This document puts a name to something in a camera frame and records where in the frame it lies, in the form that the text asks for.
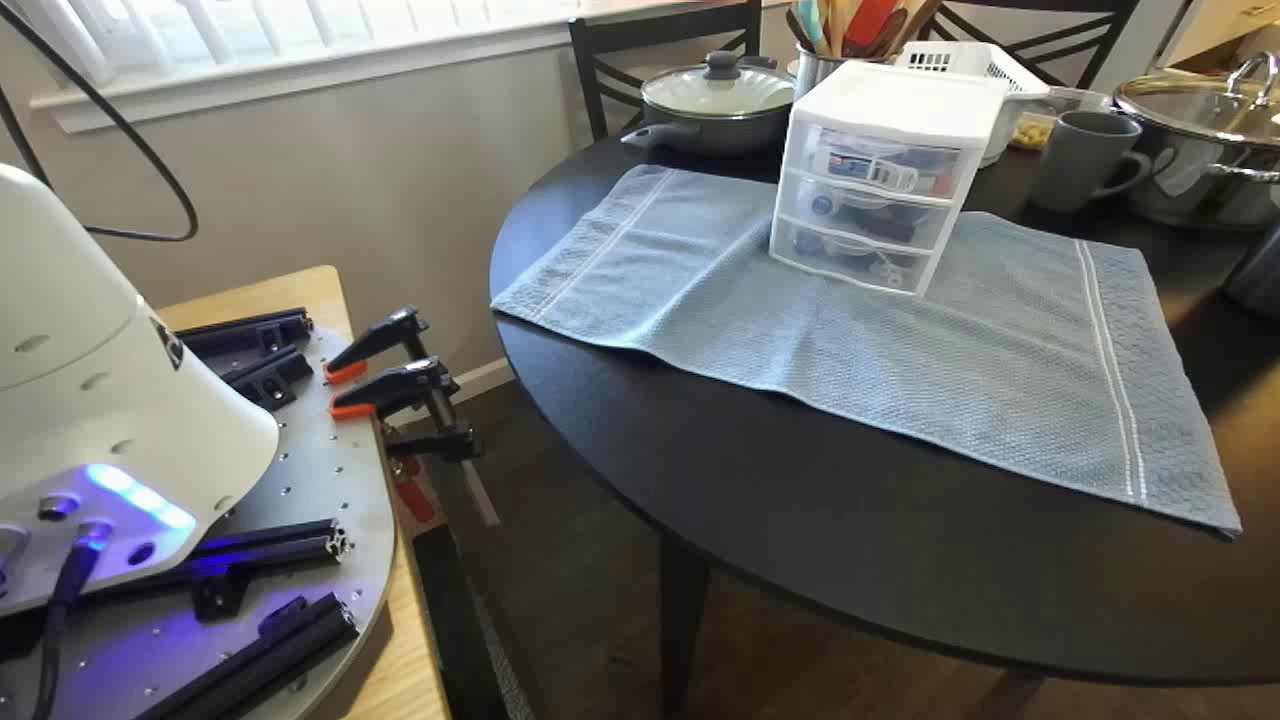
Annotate glass pan lid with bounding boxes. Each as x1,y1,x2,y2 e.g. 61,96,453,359
637,49,801,130

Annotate white window blinds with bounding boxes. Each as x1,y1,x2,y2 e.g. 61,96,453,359
0,0,583,90

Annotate metal utensil holder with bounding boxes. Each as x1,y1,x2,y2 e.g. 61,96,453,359
792,49,857,101

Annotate blue towel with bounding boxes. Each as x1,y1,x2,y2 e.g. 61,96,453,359
487,162,1249,539

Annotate black wooden chair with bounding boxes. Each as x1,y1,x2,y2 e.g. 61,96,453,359
916,0,1154,92

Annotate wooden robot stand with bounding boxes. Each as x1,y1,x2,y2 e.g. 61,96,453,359
151,259,453,720

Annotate white plastic basket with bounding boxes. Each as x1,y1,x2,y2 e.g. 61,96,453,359
892,36,1058,104

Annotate red spatula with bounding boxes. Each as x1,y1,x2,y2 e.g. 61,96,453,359
845,0,913,59

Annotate black metal chair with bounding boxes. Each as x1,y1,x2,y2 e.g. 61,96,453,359
567,0,769,144

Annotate black frying pan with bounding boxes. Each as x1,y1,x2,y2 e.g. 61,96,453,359
617,80,801,172

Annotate small white plastic drawer cabinet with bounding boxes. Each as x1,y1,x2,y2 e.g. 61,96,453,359
765,57,1019,300

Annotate black orange bar clamp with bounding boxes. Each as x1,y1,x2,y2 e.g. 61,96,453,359
326,309,437,393
329,358,483,463

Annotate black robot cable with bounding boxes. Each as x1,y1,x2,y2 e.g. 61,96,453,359
0,0,205,248

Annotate clear plastic cabinet drawer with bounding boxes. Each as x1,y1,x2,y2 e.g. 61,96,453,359
779,116,989,208
769,211,946,300
774,172,970,258

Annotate black mounting bracket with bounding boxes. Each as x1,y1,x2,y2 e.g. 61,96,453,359
127,589,366,720
176,304,322,412
127,518,351,626

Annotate dark grey mug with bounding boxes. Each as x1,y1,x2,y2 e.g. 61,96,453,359
1027,110,1156,222

